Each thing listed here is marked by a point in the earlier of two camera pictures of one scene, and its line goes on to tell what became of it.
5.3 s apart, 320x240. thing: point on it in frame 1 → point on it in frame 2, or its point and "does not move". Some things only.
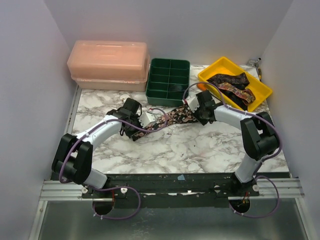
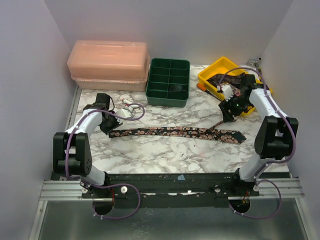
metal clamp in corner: x=255 y=63 does not move
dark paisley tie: x=238 y=80 does not move
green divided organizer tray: x=168 y=80 does not move
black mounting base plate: x=172 y=190 does not move
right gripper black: x=200 y=116 → x=227 y=113
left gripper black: x=129 y=133 → x=106 y=130
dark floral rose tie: x=182 y=114 → x=213 y=132
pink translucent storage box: x=113 y=65 does not move
